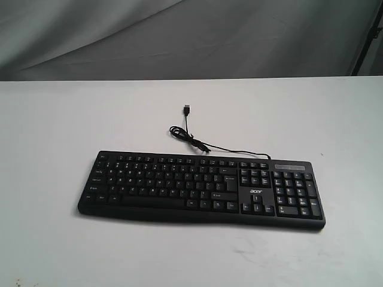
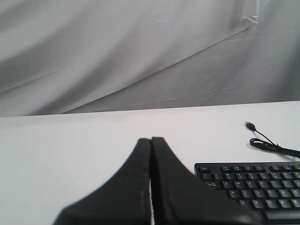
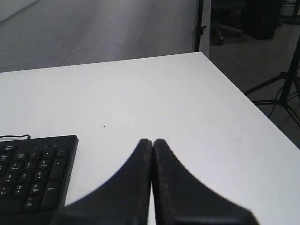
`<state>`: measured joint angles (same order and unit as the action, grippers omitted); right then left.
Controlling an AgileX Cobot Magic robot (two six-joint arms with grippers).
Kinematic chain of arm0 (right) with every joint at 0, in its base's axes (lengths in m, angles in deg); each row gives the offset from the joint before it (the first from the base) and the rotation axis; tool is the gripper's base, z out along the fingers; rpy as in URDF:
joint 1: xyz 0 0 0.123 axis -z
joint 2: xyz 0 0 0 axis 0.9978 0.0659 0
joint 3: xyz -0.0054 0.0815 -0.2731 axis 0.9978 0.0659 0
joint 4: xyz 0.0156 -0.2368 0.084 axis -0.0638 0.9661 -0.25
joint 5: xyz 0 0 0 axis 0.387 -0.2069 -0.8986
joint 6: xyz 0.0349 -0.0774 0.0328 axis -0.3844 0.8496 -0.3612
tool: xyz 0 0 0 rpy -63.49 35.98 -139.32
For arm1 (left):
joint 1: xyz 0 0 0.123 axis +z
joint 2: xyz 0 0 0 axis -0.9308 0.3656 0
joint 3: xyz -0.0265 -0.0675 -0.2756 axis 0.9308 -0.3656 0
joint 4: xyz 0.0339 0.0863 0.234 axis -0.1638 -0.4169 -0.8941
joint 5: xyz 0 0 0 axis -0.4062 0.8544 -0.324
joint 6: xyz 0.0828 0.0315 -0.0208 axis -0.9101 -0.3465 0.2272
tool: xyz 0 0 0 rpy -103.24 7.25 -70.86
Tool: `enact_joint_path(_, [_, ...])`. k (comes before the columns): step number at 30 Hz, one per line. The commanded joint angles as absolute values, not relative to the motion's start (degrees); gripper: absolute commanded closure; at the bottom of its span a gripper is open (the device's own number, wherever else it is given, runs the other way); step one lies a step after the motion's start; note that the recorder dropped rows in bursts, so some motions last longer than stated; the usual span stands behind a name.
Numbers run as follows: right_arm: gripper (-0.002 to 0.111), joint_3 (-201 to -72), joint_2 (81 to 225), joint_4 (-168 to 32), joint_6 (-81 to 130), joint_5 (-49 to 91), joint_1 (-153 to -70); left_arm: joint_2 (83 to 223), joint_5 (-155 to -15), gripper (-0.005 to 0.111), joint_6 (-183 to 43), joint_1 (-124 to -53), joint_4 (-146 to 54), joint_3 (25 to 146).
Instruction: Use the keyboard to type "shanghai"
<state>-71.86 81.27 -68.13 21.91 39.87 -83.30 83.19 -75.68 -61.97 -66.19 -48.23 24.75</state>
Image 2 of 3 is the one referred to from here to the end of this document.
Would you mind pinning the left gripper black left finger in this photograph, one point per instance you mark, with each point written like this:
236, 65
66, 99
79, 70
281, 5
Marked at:
123, 200

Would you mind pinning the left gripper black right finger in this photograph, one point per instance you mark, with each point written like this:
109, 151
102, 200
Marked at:
181, 198

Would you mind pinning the black Acer keyboard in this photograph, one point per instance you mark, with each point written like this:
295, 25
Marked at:
270, 189

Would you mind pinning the grey backdrop cloth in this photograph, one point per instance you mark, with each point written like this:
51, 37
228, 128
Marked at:
82, 56

